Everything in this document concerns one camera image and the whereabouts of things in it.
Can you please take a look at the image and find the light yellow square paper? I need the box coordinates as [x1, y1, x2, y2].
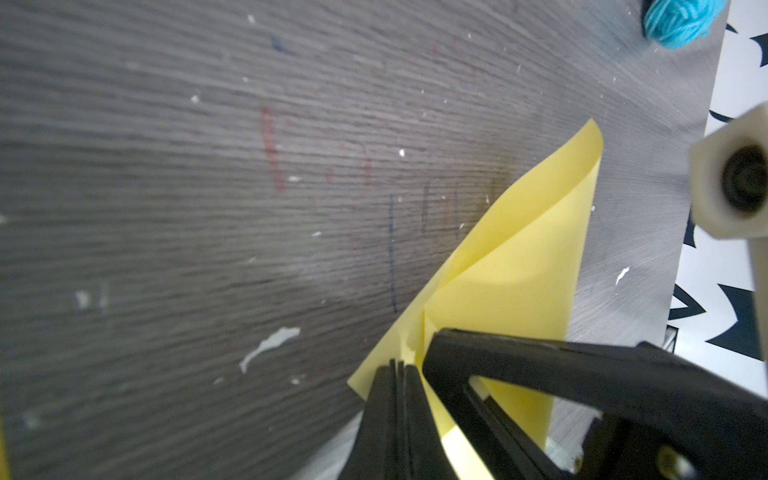
[349, 120, 604, 479]

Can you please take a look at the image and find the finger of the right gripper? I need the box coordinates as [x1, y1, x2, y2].
[422, 329, 767, 479]

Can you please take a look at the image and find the turquoise yarn ball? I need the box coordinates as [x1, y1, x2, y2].
[642, 0, 727, 50]

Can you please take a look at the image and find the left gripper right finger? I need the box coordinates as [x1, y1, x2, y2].
[398, 362, 457, 479]

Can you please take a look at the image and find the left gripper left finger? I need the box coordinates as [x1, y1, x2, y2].
[338, 360, 398, 480]

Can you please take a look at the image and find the dark yellow square paper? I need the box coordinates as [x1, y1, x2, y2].
[0, 426, 12, 480]

